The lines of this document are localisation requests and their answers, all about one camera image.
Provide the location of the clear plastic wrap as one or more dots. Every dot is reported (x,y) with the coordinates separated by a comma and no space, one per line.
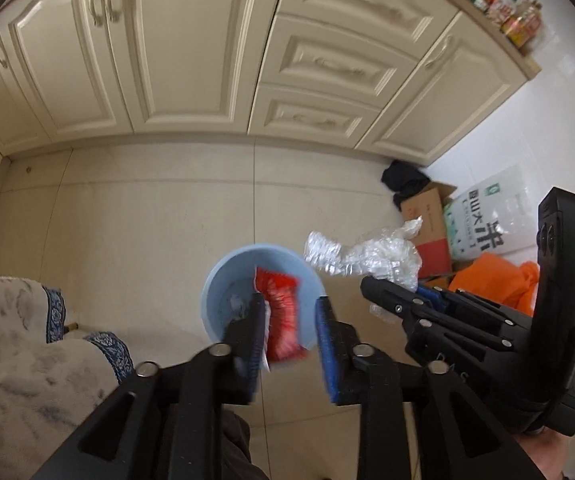
(372,260)

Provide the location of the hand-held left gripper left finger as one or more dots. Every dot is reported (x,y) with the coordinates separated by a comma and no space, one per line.
(247,355)

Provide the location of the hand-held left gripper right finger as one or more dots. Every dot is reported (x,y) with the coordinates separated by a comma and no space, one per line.
(327,355)

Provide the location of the white rice bag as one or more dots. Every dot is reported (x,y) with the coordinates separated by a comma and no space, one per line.
(492,205)

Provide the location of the red snack packet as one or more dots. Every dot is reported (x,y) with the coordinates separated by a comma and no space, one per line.
(282,310)

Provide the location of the cream stove base cabinet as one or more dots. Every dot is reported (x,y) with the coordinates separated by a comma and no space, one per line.
(167,50)

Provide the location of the orange label condiment bottle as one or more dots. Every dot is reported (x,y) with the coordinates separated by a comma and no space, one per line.
(525,25)

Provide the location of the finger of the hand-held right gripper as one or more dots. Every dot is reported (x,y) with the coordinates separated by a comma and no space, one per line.
(487,307)
(467,330)

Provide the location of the orange fabric bag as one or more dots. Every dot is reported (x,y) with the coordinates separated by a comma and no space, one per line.
(492,280)

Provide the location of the black cloth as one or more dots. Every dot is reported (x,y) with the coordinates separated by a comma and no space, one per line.
(402,182)

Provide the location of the white blue-patterned tablecloth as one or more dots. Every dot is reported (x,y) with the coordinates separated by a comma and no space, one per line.
(17,350)

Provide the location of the cardboard box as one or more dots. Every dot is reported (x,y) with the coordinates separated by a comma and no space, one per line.
(430,240)

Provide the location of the person's right forearm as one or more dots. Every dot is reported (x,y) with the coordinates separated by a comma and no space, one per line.
(550,457)

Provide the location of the light blue plastic bin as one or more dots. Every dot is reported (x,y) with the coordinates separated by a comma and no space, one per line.
(227,280)

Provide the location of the white label condiment bottle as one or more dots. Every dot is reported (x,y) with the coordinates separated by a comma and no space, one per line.
(510,5)

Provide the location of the crumpled white paper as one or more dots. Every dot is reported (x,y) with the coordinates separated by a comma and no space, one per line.
(237,306)

